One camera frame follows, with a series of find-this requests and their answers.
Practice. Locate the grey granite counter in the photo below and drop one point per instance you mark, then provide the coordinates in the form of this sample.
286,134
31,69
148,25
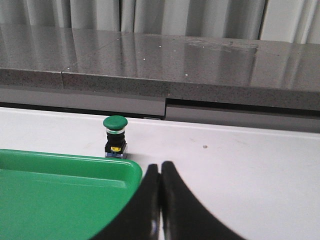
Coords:
223,81

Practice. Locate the green mushroom push button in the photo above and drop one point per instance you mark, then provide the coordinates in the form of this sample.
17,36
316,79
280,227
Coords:
116,145

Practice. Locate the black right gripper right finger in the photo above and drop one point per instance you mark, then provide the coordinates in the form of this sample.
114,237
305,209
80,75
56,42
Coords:
184,217

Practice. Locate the green plastic tray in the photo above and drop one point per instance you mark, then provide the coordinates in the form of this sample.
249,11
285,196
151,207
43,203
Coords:
49,196

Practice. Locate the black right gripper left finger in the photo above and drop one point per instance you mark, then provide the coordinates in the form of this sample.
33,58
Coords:
140,218

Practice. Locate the white pleated curtain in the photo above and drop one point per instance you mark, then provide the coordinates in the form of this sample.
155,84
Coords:
293,21

